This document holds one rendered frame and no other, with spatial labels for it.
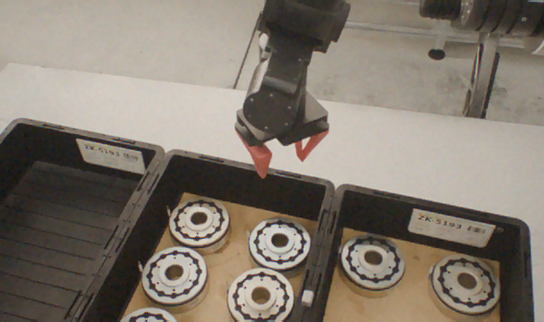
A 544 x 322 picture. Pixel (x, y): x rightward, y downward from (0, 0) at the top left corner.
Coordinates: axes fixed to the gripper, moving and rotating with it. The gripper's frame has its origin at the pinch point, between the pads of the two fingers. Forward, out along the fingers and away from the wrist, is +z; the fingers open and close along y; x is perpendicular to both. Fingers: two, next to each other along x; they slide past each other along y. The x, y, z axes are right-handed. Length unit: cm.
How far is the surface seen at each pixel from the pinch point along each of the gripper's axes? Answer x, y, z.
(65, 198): 31.3, -26.9, 23.2
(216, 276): 2.5, -10.3, 23.5
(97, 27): 213, 20, 99
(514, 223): -18.0, 31.3, 13.1
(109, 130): 59, -12, 35
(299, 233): 1.2, 4.6, 20.3
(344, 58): 129, 113, 99
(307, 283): -10.9, -1.9, 13.7
